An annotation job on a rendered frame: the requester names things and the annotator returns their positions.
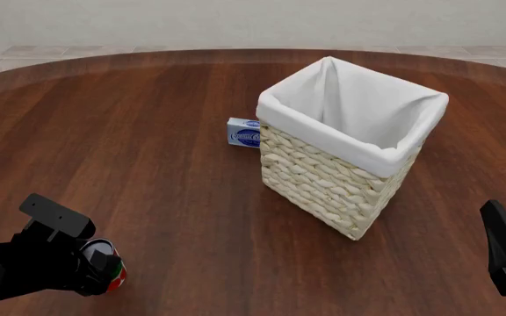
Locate woven basket with white liner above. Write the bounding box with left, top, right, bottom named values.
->
left=255, top=55, right=451, bottom=241

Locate flat plate on black stalk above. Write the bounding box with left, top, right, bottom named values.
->
left=18, top=192, right=98, bottom=243

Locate blue white cream cheese box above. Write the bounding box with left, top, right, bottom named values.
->
left=226, top=116, right=263, bottom=150

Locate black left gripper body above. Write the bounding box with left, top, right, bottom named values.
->
left=10, top=229, right=85, bottom=292

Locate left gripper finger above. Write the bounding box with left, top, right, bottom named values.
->
left=86, top=248, right=123, bottom=269
left=74, top=261, right=114, bottom=297

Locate tomato sauce can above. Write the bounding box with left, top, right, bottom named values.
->
left=81, top=238, right=128, bottom=294

